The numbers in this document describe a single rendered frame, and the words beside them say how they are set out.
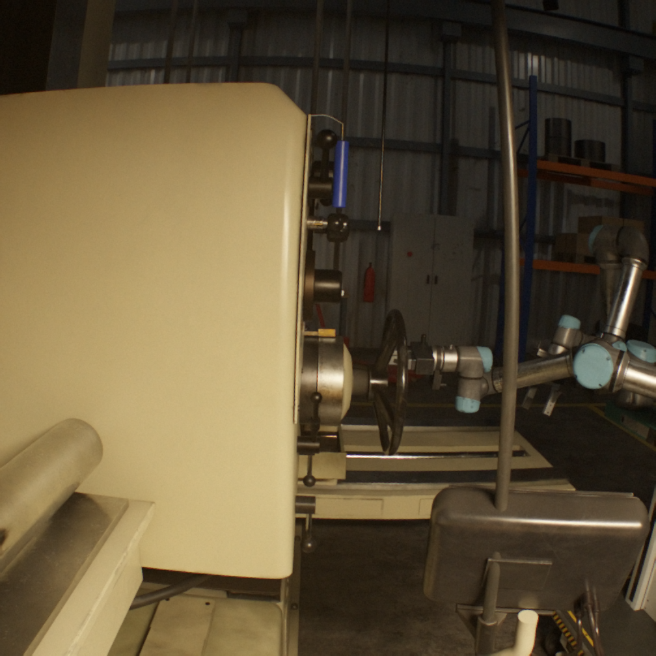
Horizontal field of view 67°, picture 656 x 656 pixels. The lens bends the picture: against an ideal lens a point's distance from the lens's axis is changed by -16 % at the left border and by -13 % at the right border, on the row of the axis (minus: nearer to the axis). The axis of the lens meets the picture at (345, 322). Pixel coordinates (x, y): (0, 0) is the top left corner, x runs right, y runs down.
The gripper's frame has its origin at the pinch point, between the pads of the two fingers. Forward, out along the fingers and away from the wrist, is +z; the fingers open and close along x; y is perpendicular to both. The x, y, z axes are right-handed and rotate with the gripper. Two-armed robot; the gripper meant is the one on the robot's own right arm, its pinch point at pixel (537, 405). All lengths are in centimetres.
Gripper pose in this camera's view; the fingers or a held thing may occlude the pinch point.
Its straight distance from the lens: 188.4
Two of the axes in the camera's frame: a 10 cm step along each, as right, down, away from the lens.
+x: -2.2, -0.2, 9.7
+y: 8.9, 4.1, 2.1
